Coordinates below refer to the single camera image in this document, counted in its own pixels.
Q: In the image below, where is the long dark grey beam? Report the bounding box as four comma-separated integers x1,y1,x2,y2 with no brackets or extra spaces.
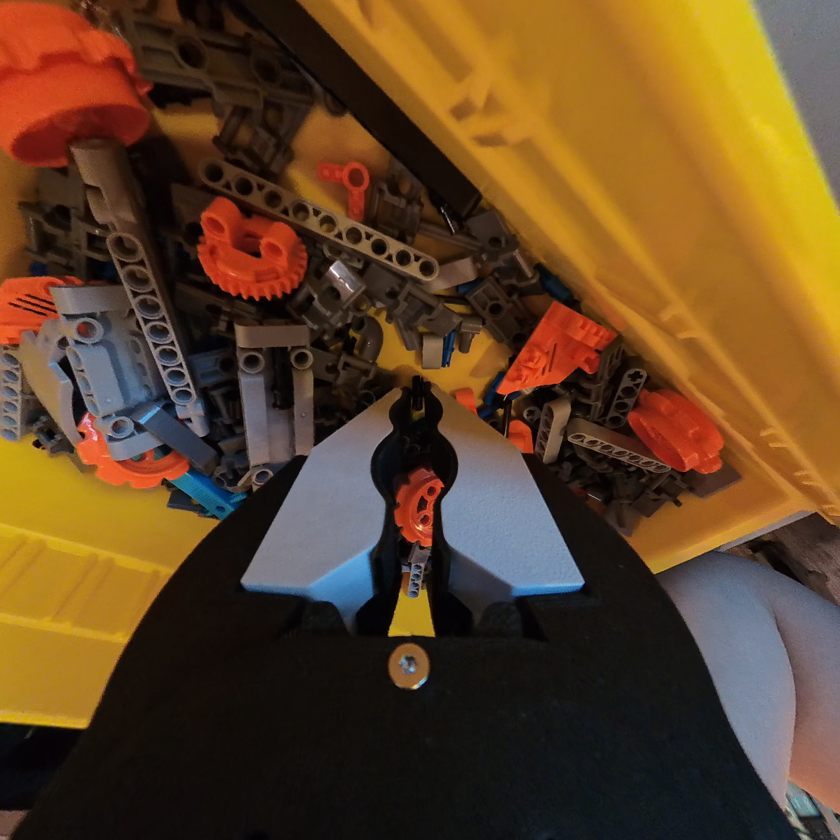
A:
199,159,439,283

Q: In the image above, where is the teal building piece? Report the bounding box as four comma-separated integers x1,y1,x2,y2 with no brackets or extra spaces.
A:
165,467,249,521

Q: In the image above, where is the short grey beam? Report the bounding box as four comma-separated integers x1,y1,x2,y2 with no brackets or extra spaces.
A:
0,348,30,442

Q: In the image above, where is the grey desk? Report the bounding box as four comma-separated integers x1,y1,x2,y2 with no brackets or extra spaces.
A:
755,0,840,191

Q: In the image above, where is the long light grey beam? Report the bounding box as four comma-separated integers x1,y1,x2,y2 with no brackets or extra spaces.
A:
107,230,204,427

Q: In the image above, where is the orange slotted panel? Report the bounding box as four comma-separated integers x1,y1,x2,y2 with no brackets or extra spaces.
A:
0,276,83,345

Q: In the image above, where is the small orange lever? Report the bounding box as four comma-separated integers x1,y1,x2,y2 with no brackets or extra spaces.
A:
318,161,370,221

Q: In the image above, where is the orange wheel hub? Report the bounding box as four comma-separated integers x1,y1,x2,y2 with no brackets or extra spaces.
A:
629,389,725,475
0,0,153,168

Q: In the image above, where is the orange wedge panel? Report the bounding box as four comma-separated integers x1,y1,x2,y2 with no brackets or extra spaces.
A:
495,302,618,398

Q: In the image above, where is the light grey frame assembly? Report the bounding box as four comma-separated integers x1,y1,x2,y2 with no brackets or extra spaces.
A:
16,285,221,476

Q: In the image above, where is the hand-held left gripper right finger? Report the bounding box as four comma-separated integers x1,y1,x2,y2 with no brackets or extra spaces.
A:
420,386,586,636

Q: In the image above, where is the black long bar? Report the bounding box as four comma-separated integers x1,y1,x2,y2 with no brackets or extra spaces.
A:
243,0,483,219

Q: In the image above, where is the orange bevel gear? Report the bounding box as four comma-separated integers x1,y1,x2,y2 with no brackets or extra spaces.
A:
197,197,308,303

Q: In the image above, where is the pile of grey building pieces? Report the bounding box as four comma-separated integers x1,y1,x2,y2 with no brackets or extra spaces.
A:
0,0,742,536

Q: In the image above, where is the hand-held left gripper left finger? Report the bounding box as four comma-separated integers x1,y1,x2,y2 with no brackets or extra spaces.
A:
240,386,416,636

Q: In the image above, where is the orange spoked sprocket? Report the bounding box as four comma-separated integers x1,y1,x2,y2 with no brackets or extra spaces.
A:
75,410,191,490
394,467,446,546

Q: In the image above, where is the medium grey beam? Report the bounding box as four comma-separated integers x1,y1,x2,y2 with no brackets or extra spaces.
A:
566,418,672,475

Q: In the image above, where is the yellow plastic bin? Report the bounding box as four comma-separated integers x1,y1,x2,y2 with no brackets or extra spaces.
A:
0,0,840,729

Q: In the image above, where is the light grey axle connector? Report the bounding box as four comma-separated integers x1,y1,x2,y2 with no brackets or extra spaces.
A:
69,138,148,240

